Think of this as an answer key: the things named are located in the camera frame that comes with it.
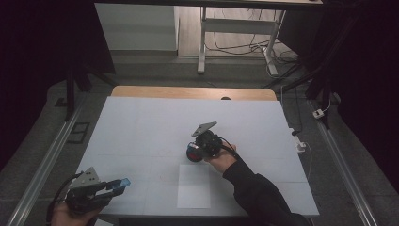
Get blue stamp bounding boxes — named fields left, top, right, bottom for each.
left=111, top=177, right=132, bottom=191

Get white plug adapter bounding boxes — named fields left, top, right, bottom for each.
left=289, top=127, right=307, bottom=153

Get black curtain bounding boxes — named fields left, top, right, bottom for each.
left=0, top=0, right=117, bottom=172
left=278, top=0, right=399, bottom=193

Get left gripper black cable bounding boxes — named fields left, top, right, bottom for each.
left=46, top=170, right=85, bottom=224

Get wooden table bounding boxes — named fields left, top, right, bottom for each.
left=111, top=85, right=279, bottom=102

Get aluminium rail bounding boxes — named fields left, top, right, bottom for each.
left=308, top=99, right=379, bottom=226
left=5, top=95, right=89, bottom=226

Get person's left hand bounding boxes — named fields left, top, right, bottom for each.
left=50, top=202, right=102, bottom=226

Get white desk frame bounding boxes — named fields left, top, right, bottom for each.
left=197, top=6, right=287, bottom=77

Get black stand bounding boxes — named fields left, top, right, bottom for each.
left=63, top=60, right=118, bottom=122
left=263, top=8, right=361, bottom=130

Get person's right hand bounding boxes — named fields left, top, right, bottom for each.
left=203, top=139, right=238, bottom=174

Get thin white cable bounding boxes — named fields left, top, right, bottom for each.
left=304, top=141, right=313, bottom=183

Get white paper sheet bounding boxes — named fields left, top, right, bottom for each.
left=176, top=164, right=212, bottom=210

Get white foam board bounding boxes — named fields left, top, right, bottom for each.
left=73, top=95, right=321, bottom=218

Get black floor cables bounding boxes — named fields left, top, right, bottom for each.
left=205, top=8, right=299, bottom=65

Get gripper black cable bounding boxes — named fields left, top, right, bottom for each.
left=46, top=170, right=85, bottom=224
left=218, top=137, right=240, bottom=158

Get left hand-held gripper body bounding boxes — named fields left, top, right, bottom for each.
left=64, top=166, right=110, bottom=217

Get round red ink pad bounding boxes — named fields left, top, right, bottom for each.
left=185, top=142, right=205, bottom=163

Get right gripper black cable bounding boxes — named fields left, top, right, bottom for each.
left=218, top=137, right=240, bottom=158

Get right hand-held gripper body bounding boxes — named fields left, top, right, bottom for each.
left=190, top=121, right=224, bottom=158

